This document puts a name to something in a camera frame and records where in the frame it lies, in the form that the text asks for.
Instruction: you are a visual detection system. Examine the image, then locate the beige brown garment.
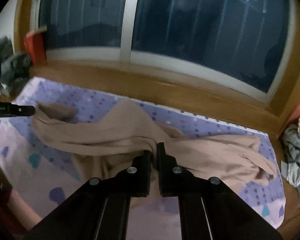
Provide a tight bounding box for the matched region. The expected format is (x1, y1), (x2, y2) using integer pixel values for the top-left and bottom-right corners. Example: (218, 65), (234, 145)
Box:
(32, 99), (277, 192)

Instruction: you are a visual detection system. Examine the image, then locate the dark clothes pile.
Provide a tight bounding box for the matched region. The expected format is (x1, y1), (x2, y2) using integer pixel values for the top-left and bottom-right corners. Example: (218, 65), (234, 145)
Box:
(0, 36), (32, 98)

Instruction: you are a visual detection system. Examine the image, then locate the red box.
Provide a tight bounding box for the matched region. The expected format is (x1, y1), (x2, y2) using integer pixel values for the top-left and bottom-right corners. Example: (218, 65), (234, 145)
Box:
(24, 25), (47, 65)

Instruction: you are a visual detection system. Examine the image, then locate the purple polka dot bedsheet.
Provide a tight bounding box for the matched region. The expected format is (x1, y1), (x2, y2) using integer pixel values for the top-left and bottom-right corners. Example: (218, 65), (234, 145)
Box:
(0, 77), (285, 239)

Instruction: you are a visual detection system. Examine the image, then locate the grey knit garment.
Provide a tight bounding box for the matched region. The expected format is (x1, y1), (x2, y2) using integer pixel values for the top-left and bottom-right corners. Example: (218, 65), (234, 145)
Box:
(280, 125), (300, 196)

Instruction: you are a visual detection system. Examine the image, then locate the wooden window frame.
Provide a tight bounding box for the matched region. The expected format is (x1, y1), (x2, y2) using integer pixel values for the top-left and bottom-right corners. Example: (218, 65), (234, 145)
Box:
(14, 0), (300, 134)

